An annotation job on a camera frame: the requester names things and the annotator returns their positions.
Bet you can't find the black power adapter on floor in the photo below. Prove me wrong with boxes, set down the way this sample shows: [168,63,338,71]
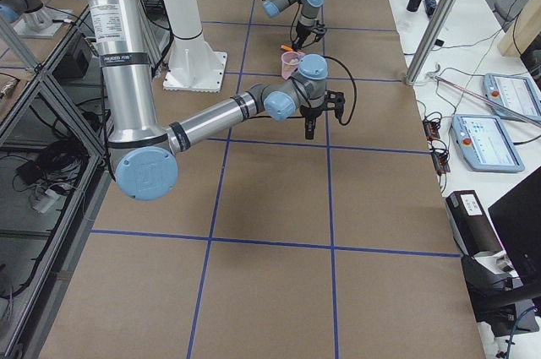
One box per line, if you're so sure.
[16,160,44,185]

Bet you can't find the small circuit board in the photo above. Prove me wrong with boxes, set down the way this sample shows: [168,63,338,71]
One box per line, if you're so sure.
[423,119,440,140]

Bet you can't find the far blue teach pendant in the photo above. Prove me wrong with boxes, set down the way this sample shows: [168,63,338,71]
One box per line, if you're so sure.
[483,73,540,121]

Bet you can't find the aluminium frame post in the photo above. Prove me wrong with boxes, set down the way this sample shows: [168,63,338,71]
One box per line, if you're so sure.
[404,0,456,86]

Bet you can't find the lilac mesh pen holder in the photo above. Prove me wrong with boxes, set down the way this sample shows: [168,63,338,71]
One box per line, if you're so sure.
[281,51,305,79]

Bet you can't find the brown black box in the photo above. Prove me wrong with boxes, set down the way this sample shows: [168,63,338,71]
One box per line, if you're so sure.
[445,190,503,258]

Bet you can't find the dark blue object on table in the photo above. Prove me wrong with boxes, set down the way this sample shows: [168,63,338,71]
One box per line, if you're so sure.
[424,0,437,19]

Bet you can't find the black monitor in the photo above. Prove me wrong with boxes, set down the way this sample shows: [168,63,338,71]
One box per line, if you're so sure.
[489,168,540,282]

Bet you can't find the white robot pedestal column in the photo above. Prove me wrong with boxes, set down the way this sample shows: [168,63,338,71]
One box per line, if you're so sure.
[163,0,227,93]

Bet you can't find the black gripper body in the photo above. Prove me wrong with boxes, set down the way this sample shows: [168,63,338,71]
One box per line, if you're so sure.
[300,90,346,122]
[293,19,326,43]

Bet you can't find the blue teach pendant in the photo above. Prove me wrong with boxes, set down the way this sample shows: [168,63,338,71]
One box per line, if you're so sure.
[483,73,540,121]
[451,114,525,173]

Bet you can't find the near blue teach pendant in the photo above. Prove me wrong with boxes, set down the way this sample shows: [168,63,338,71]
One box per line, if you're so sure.
[451,114,525,173]

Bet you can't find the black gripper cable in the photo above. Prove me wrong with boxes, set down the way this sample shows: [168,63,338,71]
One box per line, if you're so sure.
[323,54,358,126]

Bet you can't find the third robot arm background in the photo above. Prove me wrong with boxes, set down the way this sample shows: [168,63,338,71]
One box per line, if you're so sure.
[1,0,63,39]

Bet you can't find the metal rod on table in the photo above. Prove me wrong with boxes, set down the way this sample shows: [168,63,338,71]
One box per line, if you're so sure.
[426,68,540,128]

